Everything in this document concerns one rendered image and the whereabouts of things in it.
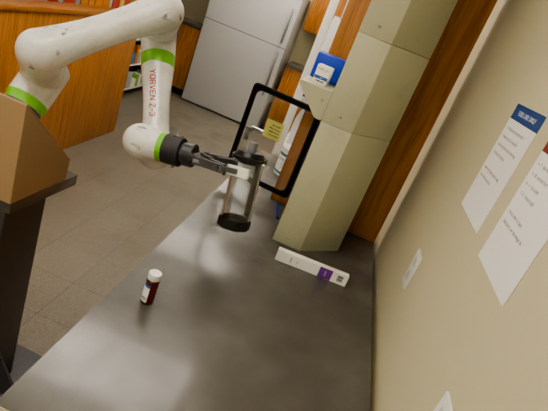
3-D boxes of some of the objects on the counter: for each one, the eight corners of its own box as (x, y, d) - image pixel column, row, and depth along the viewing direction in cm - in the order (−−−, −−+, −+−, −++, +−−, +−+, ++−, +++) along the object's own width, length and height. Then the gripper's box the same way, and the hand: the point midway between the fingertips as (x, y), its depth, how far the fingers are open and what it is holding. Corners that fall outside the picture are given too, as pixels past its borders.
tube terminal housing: (341, 233, 208) (424, 57, 179) (334, 267, 178) (434, 62, 149) (286, 209, 209) (361, 32, 180) (271, 239, 179) (358, 31, 150)
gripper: (171, 143, 138) (246, 165, 135) (197, 139, 159) (264, 156, 156) (166, 169, 140) (240, 190, 137) (193, 161, 161) (258, 179, 158)
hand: (245, 170), depth 147 cm, fingers closed on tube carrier, 9 cm apart
